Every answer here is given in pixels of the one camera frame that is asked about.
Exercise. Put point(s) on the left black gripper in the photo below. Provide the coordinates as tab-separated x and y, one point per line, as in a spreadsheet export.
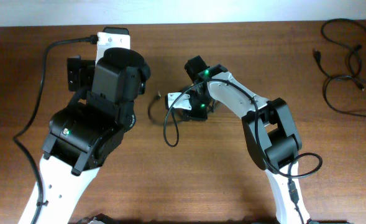
84	74

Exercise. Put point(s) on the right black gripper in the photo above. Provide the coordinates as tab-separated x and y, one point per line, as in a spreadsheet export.
196	112

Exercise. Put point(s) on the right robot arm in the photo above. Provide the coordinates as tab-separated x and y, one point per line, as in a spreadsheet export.
271	135

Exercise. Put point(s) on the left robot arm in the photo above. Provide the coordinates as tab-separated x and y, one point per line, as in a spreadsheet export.
86	131

